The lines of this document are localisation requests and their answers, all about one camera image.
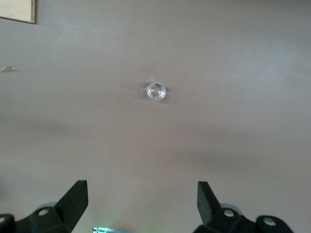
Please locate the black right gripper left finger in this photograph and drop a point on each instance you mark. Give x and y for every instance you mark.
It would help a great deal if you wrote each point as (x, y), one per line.
(65, 208)

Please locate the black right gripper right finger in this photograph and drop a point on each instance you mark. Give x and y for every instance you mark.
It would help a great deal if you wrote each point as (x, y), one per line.
(209, 204)

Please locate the brown table cover sheet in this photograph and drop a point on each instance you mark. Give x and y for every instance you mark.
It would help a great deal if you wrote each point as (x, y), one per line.
(218, 121)

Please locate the clear glass measuring cup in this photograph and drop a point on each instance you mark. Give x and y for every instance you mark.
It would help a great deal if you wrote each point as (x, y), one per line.
(156, 91)

